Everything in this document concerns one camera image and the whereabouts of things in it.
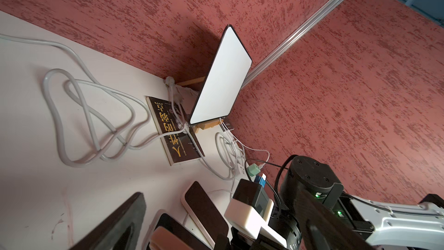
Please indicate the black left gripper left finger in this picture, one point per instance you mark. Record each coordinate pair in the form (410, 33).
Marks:
(120, 230)

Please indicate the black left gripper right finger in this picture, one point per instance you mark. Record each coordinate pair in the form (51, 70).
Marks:
(321, 230)

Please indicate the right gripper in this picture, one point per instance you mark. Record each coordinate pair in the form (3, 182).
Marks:
(250, 232)

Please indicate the orange-cased phone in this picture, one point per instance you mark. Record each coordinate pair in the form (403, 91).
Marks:
(162, 239)

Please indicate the green-cased phone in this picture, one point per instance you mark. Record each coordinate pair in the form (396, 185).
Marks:
(162, 219)

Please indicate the pink-cased phone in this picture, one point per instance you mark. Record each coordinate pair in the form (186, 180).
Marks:
(204, 213)

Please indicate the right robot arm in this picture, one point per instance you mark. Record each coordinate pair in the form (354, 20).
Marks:
(384, 226)

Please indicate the green charger adapter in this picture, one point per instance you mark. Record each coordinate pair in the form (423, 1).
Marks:
(254, 169)

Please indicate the black book gold letters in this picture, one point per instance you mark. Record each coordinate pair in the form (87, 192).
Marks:
(180, 146)

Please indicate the wooden tablet stand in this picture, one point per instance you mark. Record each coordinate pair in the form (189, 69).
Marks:
(187, 97)

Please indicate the white tablet panel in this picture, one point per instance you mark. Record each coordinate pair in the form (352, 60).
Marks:
(223, 83)

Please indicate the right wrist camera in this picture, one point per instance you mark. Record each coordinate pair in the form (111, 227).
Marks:
(251, 196)

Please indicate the white wall plug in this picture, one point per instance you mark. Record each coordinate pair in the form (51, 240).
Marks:
(173, 93)

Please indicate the right aluminium corner post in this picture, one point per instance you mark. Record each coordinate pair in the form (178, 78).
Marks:
(319, 15)

